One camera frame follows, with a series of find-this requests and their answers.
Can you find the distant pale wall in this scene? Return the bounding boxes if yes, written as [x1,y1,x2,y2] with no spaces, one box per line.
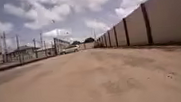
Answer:
[77,40,96,51]

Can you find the brown dirt road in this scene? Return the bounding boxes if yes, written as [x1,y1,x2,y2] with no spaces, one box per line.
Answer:
[0,36,181,102]

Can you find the raised kerb strip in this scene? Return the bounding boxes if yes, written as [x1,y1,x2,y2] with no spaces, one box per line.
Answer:
[0,53,62,74]

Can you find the long pale wall, dark pillars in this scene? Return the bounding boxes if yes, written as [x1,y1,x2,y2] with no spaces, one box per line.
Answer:
[88,0,181,58]

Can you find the pale car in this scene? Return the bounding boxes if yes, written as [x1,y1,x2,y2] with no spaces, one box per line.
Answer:
[59,43,82,56]

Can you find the low building, dark roof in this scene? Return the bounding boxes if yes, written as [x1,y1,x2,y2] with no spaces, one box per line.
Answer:
[4,42,44,64]

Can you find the grey building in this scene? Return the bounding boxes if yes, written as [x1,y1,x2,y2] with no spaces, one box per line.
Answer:
[52,34,74,56]

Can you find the distant trees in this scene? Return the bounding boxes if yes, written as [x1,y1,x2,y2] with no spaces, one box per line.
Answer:
[70,36,96,46]

